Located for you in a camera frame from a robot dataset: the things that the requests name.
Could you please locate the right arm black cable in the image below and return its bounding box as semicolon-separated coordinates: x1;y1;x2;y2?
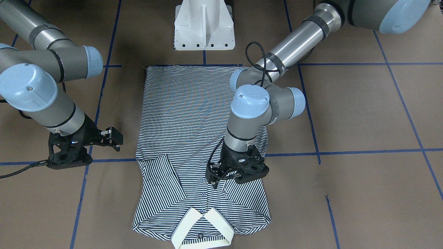
0;83;66;179

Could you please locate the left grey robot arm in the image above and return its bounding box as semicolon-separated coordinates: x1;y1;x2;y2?
206;0;430;188

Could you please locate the striped polo shirt white collar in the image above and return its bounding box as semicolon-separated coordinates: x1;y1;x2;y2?
132;66;272;249

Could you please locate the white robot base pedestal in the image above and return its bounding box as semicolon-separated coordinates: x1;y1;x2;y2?
173;0;236;51

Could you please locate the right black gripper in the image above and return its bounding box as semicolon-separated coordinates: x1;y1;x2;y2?
46;115;124;169

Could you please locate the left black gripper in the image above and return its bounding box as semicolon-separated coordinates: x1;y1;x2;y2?
206;140;270;189

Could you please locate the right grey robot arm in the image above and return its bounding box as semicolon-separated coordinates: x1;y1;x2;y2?
0;0;124;170

